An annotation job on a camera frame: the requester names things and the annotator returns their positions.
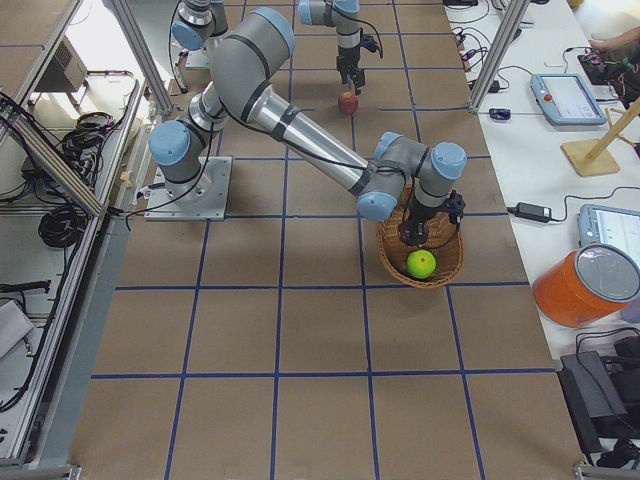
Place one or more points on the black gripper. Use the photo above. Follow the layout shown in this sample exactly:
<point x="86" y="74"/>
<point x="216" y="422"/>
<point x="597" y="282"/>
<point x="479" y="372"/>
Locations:
<point x="420" y="216"/>
<point x="348" y="62"/>

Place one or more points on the red yellow apple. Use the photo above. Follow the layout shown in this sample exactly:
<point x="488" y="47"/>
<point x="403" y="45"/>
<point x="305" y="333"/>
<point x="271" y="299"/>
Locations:
<point x="348" y="103"/>

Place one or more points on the green apple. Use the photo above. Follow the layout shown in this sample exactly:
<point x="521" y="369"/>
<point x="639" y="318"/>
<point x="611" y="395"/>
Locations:
<point x="420" y="264"/>

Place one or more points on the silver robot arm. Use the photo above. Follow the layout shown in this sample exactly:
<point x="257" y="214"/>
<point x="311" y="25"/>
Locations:
<point x="176" y="145"/>
<point x="335" y="25"/>

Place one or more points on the woven wicker basket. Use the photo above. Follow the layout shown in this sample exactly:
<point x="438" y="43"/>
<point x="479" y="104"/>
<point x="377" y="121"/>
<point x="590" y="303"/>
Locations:
<point x="444" y="242"/>

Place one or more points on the black power adapter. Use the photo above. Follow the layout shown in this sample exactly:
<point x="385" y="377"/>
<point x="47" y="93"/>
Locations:
<point x="532" y="212"/>

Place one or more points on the orange cylindrical container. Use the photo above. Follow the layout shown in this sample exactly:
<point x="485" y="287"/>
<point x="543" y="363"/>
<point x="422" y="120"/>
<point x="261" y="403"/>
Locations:
<point x="589" y="284"/>

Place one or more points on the wooden stand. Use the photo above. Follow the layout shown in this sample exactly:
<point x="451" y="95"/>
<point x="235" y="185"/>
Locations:
<point x="590" y="157"/>

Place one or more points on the teach pendant tablet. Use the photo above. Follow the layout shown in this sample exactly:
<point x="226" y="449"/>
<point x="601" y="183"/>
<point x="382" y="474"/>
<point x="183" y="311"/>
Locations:
<point x="566" y="100"/>
<point x="608" y="225"/>

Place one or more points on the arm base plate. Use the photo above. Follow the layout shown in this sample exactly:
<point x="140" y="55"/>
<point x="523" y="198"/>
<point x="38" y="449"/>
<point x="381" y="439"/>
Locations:
<point x="204" y="198"/>
<point x="200" y="59"/>

